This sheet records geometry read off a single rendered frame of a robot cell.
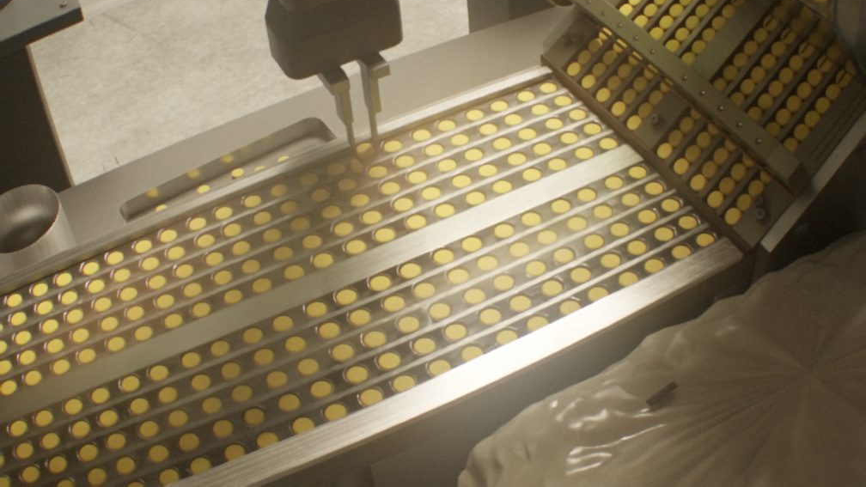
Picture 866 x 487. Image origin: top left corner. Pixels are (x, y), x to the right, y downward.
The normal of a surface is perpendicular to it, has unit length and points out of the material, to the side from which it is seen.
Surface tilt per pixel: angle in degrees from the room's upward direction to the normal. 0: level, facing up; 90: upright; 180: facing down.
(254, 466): 0
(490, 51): 0
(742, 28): 38
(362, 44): 90
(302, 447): 0
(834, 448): 11
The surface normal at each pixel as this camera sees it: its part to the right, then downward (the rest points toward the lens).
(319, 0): 0.47, 0.67
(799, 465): -0.27, -0.66
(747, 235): -0.60, -0.37
